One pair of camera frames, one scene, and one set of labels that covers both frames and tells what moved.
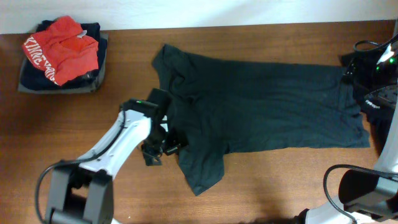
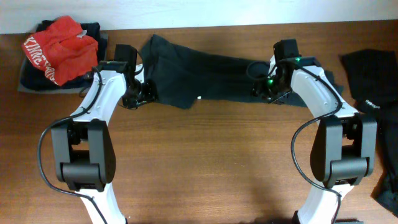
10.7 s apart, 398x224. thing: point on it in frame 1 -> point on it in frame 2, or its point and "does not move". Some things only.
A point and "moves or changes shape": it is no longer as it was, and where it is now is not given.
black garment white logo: (377, 103) does not move
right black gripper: (360, 78) -> (259, 86)
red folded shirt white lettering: (61, 51) does not move
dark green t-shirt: (218, 107) moves or changes shape
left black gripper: (149, 152) -> (150, 94)
